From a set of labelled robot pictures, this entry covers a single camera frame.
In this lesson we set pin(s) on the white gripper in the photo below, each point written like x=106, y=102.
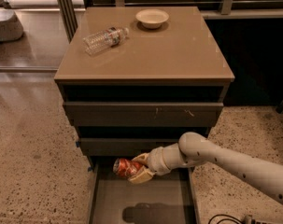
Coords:
x=154, y=160

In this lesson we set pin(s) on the red coke can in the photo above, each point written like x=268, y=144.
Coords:
x=126, y=168

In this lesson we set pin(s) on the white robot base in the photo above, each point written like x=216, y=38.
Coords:
x=10, y=25

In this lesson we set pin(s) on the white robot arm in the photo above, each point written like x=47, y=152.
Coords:
x=192, y=150

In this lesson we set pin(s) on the open bottom drawer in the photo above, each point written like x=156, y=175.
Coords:
x=165, y=199

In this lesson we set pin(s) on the middle drawer front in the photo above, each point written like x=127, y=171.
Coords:
x=120, y=147

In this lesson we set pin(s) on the top drawer front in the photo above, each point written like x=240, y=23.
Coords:
x=142, y=114

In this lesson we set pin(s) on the brown drawer cabinet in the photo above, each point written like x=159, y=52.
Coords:
x=178, y=63

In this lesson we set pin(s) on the clear plastic water bottle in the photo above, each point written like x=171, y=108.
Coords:
x=106, y=39

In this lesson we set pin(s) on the white bowl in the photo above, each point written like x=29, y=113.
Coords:
x=152, y=18

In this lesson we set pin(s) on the metal railing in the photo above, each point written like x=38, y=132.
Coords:
x=222, y=16

